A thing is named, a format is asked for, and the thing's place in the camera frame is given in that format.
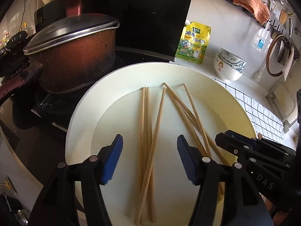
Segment white bowl with cartoon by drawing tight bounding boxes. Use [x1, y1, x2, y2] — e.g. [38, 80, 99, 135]
[213, 54, 243, 82]

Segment yellow seasoning pouch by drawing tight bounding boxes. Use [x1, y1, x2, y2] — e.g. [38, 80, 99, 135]
[176, 20, 211, 64]

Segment white black checkered cloth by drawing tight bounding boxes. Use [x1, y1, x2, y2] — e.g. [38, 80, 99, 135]
[213, 78, 284, 144]

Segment blue silicone brush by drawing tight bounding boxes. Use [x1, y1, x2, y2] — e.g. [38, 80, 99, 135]
[257, 39, 265, 50]

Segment cream round basin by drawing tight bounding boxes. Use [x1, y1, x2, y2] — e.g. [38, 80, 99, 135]
[65, 62, 256, 225]

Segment right hand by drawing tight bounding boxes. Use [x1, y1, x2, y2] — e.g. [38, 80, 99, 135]
[261, 194, 289, 225]

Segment white long handled brush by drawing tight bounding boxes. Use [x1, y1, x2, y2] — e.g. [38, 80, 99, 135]
[254, 55, 268, 82]

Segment metal pot lid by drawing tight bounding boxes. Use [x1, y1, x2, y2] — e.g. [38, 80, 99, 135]
[23, 13, 120, 55]

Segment blue patterned bowl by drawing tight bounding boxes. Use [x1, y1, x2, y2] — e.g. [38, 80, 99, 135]
[219, 48, 246, 69]
[217, 54, 243, 73]

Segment white hanging rag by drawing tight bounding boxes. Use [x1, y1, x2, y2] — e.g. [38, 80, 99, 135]
[282, 47, 294, 81]

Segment red brown cooking pot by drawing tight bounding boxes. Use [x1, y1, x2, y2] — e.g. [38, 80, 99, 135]
[1, 0, 116, 99]

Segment black wall hook rail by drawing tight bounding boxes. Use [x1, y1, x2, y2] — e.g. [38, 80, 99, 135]
[226, 0, 300, 60]

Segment metal board rack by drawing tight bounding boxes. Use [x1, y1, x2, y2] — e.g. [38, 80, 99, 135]
[266, 82, 297, 133]

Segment white cutting board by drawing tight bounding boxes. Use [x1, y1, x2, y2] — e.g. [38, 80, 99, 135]
[274, 83, 296, 123]

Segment oil bottle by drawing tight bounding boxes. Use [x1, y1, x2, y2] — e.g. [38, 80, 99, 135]
[22, 22, 30, 36]

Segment black range hood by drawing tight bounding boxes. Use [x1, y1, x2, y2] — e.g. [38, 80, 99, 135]
[19, 0, 196, 63]

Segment black gas stove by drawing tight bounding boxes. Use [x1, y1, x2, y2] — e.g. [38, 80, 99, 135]
[0, 49, 132, 147]

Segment black wok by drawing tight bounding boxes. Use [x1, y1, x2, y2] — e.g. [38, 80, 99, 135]
[1, 31, 31, 78]

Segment round wooden rimmed lid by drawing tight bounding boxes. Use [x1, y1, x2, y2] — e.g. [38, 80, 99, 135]
[265, 34, 294, 77]

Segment orange dish cloth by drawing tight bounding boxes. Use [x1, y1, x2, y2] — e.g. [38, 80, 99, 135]
[233, 0, 270, 26]

